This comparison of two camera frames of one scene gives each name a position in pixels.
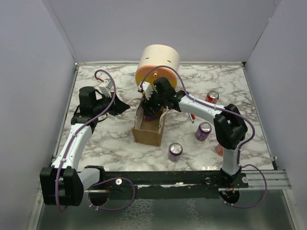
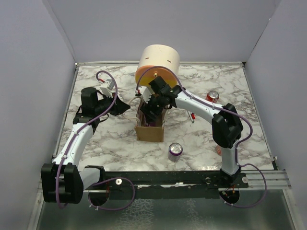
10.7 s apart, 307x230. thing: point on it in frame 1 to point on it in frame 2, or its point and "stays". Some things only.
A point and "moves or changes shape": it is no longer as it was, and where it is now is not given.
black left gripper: (119, 106) stays
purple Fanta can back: (149, 118) moves or changes shape
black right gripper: (146, 104) stays
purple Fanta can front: (174, 150) stays
